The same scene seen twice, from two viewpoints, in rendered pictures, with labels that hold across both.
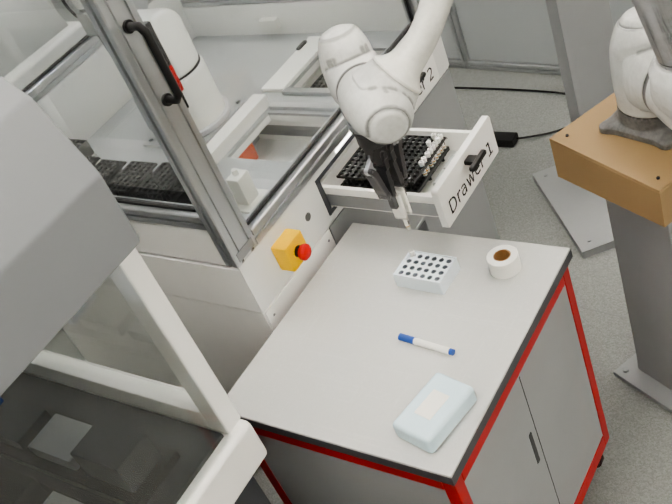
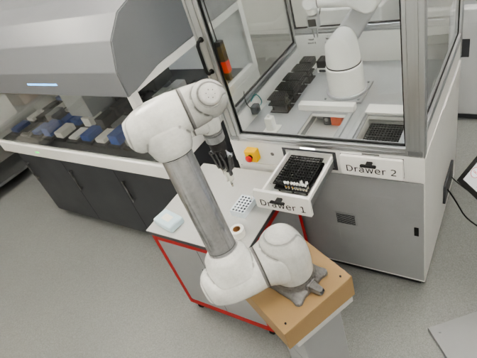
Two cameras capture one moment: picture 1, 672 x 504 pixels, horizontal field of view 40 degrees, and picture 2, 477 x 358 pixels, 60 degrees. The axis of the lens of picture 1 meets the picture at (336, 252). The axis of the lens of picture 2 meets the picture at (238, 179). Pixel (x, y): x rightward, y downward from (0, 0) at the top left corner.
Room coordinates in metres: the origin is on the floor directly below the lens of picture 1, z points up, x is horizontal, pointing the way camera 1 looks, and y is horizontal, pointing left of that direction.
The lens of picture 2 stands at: (1.51, -1.77, 2.15)
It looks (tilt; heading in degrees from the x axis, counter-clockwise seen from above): 37 degrees down; 86
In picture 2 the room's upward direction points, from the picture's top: 20 degrees counter-clockwise
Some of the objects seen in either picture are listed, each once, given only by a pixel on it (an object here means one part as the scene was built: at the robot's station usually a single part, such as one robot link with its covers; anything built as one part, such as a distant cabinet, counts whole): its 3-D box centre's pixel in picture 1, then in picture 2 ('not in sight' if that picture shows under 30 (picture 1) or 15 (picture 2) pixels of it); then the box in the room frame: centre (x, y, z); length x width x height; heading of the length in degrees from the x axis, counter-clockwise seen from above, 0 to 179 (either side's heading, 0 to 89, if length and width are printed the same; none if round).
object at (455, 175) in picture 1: (466, 170); (282, 202); (1.76, -0.36, 0.87); 0.29 x 0.02 x 0.11; 134
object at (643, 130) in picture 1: (658, 103); (298, 276); (1.66, -0.80, 0.90); 0.22 x 0.18 x 0.06; 118
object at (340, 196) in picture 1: (391, 168); (300, 175); (1.91, -0.21, 0.86); 0.40 x 0.26 x 0.06; 44
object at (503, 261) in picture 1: (503, 261); (237, 231); (1.52, -0.33, 0.78); 0.07 x 0.07 x 0.04
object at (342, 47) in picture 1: (351, 68); (203, 116); (1.57, -0.17, 1.33); 0.13 x 0.11 x 0.16; 1
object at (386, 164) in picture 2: (409, 90); (370, 166); (2.21, -0.36, 0.87); 0.29 x 0.02 x 0.11; 134
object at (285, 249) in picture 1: (291, 250); (252, 155); (1.75, 0.09, 0.88); 0.07 x 0.05 x 0.07; 134
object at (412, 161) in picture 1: (394, 166); (299, 175); (1.91, -0.22, 0.87); 0.22 x 0.18 x 0.06; 44
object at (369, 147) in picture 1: (377, 142); (218, 148); (1.58, -0.17, 1.15); 0.08 x 0.07 x 0.09; 132
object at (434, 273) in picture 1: (426, 271); (243, 206); (1.60, -0.17, 0.78); 0.12 x 0.08 x 0.04; 42
